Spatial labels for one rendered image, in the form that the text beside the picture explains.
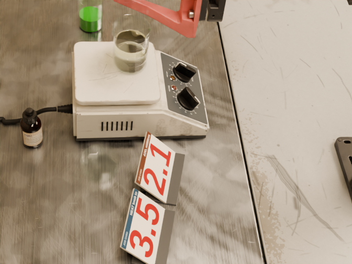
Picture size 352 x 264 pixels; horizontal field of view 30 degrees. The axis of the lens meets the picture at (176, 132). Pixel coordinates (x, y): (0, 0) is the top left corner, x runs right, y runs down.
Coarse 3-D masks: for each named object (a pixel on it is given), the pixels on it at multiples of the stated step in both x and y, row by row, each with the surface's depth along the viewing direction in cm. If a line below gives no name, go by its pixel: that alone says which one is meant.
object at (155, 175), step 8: (152, 144) 94; (160, 144) 95; (152, 152) 93; (160, 152) 94; (168, 152) 95; (152, 160) 92; (160, 160) 93; (168, 160) 95; (144, 168) 90; (152, 168) 92; (160, 168) 93; (168, 168) 94; (144, 176) 90; (152, 176) 91; (160, 176) 92; (144, 184) 89; (152, 184) 90; (160, 184) 91; (160, 192) 91
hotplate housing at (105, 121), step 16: (160, 64) 99; (160, 80) 97; (64, 112) 96; (80, 112) 92; (96, 112) 92; (112, 112) 92; (128, 112) 93; (144, 112) 93; (160, 112) 93; (80, 128) 94; (96, 128) 94; (112, 128) 94; (128, 128) 95; (144, 128) 95; (160, 128) 96; (176, 128) 96; (192, 128) 96; (208, 128) 98
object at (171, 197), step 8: (152, 136) 94; (144, 144) 92; (176, 160) 96; (176, 168) 95; (136, 176) 89; (168, 176) 93; (176, 176) 94; (168, 184) 93; (176, 184) 93; (152, 192) 90; (168, 192) 92; (176, 192) 92; (152, 200) 91; (160, 200) 91; (168, 200) 91; (176, 200) 91
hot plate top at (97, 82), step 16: (80, 48) 96; (96, 48) 97; (112, 48) 97; (80, 64) 94; (96, 64) 95; (112, 64) 95; (80, 80) 92; (96, 80) 93; (112, 80) 93; (128, 80) 93; (144, 80) 94; (80, 96) 90; (96, 96) 91; (112, 96) 91; (128, 96) 91; (144, 96) 92; (160, 96) 92
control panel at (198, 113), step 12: (168, 60) 101; (168, 72) 99; (168, 84) 97; (180, 84) 99; (192, 84) 101; (168, 96) 95; (168, 108) 94; (180, 108) 95; (204, 108) 99; (204, 120) 97
